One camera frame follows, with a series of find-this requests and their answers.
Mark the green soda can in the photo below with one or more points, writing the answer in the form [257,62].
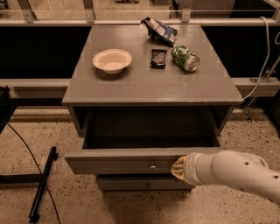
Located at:
[185,58]

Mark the grey wooden drawer cabinet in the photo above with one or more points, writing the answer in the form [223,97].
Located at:
[140,90]

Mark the grey top drawer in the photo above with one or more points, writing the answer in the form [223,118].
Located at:
[141,145]

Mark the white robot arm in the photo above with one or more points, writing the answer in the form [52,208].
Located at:
[244,172]

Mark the dark snack bar wrapper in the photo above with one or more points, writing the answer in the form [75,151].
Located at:
[158,58]

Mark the blue white chip bag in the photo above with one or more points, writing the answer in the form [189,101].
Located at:
[160,32]

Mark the black metal floor stand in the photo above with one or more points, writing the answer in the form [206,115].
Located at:
[40,178]

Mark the white paper bowl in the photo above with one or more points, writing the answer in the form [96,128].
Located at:
[112,61]

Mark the metal railing frame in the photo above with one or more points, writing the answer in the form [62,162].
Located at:
[171,12]

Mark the black equipment at left edge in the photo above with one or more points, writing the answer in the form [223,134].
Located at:
[7,107]

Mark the grey drawer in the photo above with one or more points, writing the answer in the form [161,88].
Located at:
[140,182]
[141,145]

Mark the padded gripper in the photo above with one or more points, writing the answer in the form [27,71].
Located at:
[190,168]

